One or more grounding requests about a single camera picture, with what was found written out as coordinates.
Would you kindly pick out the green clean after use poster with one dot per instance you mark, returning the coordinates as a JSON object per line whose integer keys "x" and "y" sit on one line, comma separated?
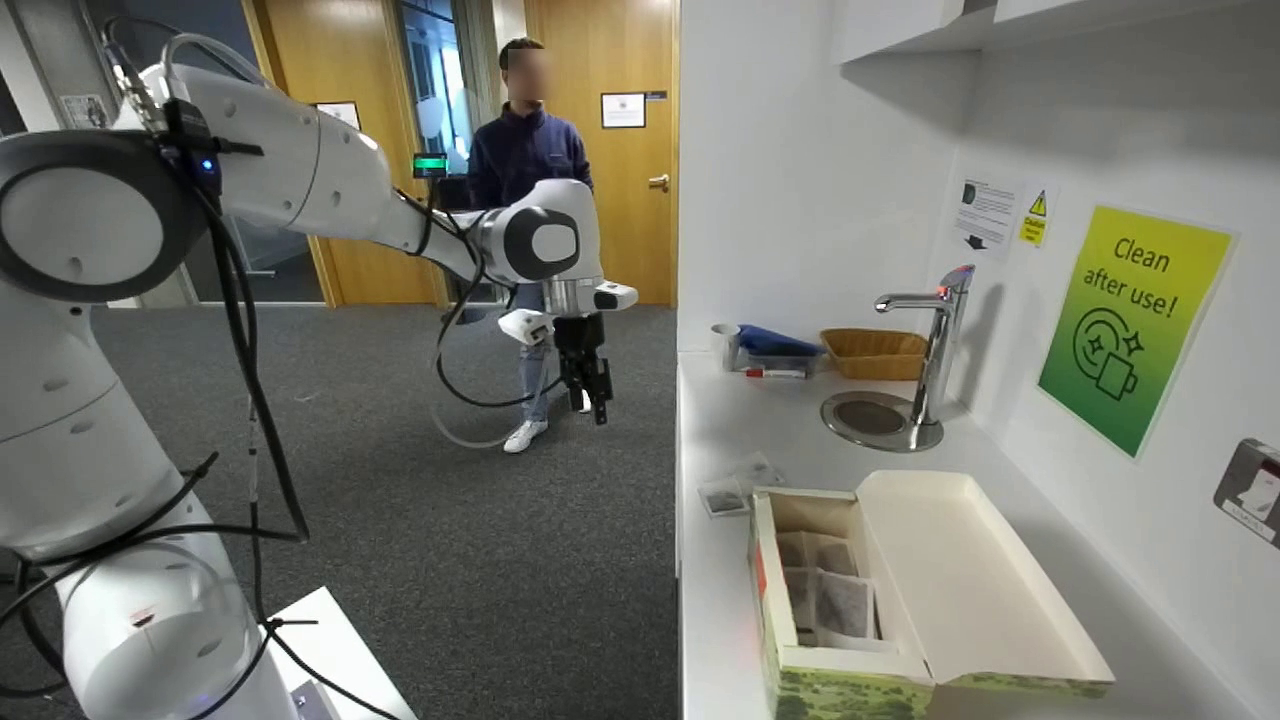
{"x": 1133, "y": 324}

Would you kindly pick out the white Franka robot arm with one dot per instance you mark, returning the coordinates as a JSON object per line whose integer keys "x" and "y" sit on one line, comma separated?
{"x": 81, "y": 402}

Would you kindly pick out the metal wall socket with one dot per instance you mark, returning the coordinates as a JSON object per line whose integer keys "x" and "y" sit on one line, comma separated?
{"x": 1253, "y": 488}

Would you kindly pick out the white notice label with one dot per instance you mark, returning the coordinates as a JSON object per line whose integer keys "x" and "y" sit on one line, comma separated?
{"x": 985, "y": 213}

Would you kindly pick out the wooden door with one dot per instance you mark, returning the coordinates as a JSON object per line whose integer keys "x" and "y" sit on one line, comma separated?
{"x": 634, "y": 241}
{"x": 334, "y": 52}

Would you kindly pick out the yellow warning sticker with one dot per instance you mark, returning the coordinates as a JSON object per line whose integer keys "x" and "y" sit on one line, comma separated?
{"x": 1033, "y": 221}

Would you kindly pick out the man in navy hoodie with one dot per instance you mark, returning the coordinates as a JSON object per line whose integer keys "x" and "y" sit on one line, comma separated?
{"x": 520, "y": 154}

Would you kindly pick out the blue cloth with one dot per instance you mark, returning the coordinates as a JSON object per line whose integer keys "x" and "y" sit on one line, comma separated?
{"x": 782, "y": 343}

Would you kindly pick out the green cardboard tea box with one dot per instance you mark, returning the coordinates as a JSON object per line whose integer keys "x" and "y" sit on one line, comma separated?
{"x": 985, "y": 587}

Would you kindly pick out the tea bag inside box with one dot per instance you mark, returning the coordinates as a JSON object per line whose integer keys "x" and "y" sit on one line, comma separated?
{"x": 841, "y": 605}
{"x": 812, "y": 554}

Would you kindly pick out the framed door sign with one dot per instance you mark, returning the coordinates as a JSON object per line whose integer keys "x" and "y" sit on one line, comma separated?
{"x": 340, "y": 112}
{"x": 620, "y": 108}

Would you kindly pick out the round metal sink drain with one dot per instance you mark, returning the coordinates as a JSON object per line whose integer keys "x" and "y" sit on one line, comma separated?
{"x": 864, "y": 416}

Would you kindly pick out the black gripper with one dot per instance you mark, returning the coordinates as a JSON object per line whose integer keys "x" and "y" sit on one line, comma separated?
{"x": 582, "y": 355}

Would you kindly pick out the metal stand holder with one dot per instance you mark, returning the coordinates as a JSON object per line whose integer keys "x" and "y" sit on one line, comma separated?
{"x": 944, "y": 344}

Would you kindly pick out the white robot mounting table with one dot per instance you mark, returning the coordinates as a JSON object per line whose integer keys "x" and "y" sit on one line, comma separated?
{"x": 340, "y": 654}

